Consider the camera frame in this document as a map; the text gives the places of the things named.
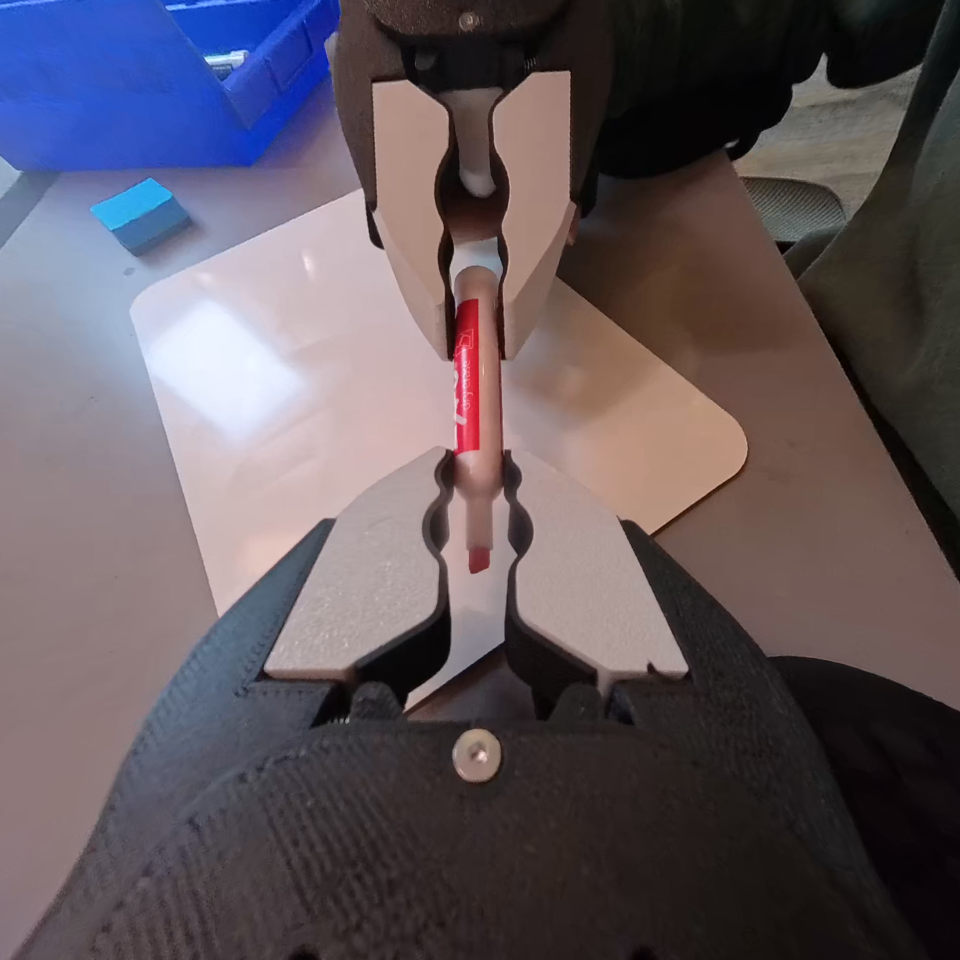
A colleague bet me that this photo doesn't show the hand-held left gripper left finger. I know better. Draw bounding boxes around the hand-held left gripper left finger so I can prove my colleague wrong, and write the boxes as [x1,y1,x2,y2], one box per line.
[263,453,454,691]

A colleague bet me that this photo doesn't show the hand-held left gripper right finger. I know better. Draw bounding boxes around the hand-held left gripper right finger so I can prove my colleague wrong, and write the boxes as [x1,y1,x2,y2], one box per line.
[506,455,693,693]

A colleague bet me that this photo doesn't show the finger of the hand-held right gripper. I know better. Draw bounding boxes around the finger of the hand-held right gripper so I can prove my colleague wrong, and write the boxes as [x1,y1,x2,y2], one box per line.
[369,78,462,361]
[486,66,580,363]

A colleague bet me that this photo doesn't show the red whiteboard marker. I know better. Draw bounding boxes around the red whiteboard marker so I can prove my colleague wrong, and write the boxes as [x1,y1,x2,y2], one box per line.
[446,87,508,574]

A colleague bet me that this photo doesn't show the white whiteboard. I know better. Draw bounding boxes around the white whiteboard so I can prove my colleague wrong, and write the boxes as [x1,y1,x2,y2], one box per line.
[129,188,750,714]

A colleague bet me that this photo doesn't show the blue whiteboard eraser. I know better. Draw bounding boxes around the blue whiteboard eraser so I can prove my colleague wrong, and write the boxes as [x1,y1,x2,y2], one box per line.
[89,177,193,253]

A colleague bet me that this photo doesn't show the blue storage bin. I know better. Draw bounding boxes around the blue storage bin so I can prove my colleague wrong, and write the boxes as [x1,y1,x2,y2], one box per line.
[0,0,340,171]

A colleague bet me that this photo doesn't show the person's green sweatshirt torso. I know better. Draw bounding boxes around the person's green sweatshirt torso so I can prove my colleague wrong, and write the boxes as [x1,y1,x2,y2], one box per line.
[788,0,960,519]

